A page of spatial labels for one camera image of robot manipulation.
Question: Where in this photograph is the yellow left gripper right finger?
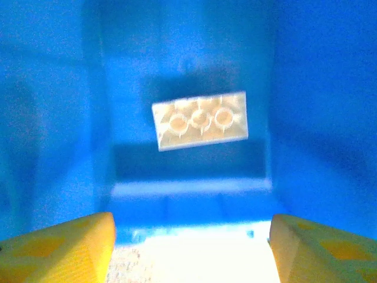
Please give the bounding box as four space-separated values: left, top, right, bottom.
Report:
269 213 377 283

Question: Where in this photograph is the blue plastic storage bin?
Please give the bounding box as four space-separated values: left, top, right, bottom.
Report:
0 0 377 248

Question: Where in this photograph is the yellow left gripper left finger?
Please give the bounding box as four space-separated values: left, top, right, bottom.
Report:
0 211 115 283

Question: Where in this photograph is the white lego brick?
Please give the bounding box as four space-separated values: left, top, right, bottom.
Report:
151 90 250 153

